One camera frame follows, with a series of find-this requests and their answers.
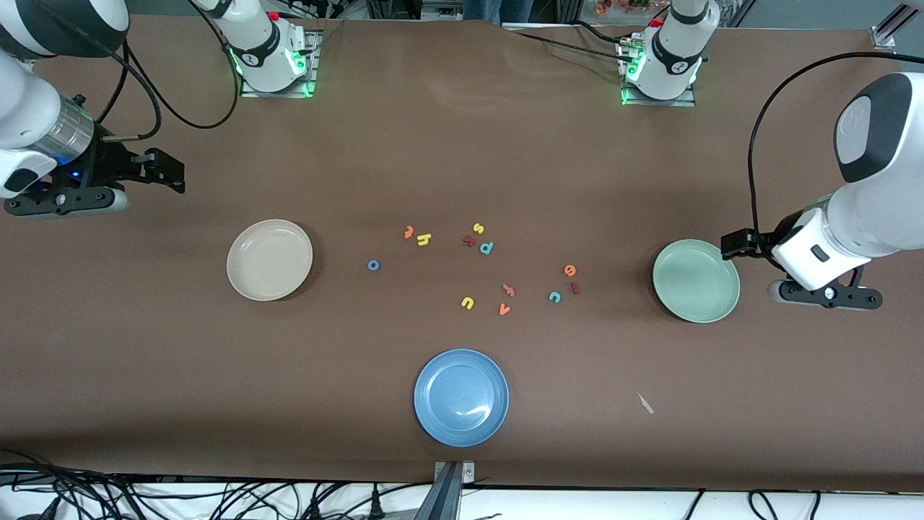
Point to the aluminium profile piece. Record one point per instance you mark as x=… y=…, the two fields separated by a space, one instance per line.
x=884 y=35

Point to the bunch of artificial flowers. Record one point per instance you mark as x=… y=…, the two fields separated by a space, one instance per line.
x=621 y=6

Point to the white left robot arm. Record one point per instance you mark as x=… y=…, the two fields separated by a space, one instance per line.
x=881 y=209

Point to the blue plate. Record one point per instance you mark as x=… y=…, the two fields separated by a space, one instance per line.
x=460 y=397

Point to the grey equipment box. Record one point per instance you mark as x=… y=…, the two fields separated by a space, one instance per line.
x=442 y=9

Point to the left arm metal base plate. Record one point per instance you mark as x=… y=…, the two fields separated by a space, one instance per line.
x=678 y=103

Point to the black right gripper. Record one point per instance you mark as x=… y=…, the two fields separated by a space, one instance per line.
x=108 y=165

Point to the small white paper scrap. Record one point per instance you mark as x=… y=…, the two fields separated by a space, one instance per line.
x=645 y=403

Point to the person in blue jeans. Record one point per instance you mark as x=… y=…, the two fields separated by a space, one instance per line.
x=498 y=9

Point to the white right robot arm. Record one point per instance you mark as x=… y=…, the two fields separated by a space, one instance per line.
x=22 y=108

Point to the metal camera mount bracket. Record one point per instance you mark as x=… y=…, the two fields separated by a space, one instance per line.
x=447 y=491

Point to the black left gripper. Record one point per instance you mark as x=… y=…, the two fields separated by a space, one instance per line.
x=759 y=240

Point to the beige brown plate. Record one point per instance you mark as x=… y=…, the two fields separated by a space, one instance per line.
x=269 y=260

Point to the green plate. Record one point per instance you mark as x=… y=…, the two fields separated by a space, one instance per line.
x=693 y=285

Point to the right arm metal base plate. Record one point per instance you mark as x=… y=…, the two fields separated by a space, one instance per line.
x=278 y=94

